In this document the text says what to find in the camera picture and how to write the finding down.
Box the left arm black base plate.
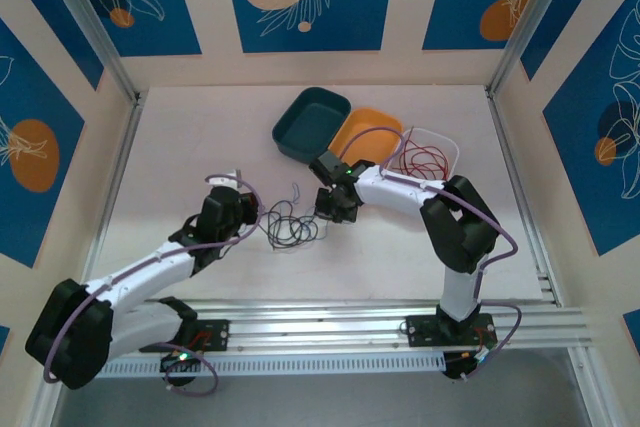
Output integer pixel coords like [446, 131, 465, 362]
[138, 319, 231, 354]

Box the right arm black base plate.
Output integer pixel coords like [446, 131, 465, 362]
[405, 313, 497, 349]

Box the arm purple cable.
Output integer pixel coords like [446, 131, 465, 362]
[341, 125, 524, 383]
[42, 174, 264, 397]

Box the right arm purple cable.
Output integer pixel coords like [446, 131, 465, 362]
[341, 125, 524, 383]

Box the white plastic bin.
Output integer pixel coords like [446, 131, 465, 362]
[382, 126, 461, 183]

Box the aluminium side rail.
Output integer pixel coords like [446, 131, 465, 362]
[27, 94, 146, 427]
[485, 86, 609, 427]

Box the aluminium frame post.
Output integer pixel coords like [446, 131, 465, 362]
[487, 0, 586, 98]
[37, 0, 142, 103]

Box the blue cable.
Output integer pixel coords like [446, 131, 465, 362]
[269, 182, 329, 248]

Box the aluminium mounting rail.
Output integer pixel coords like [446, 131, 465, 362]
[132, 299, 594, 351]

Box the teal plastic bin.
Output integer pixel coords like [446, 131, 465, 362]
[271, 86, 352, 166]

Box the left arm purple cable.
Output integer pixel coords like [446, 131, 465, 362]
[42, 174, 264, 397]

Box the white slotted cable duct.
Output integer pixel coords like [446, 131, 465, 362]
[97, 351, 447, 379]

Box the orange plastic bin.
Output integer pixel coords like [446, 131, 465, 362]
[327, 105, 405, 168]

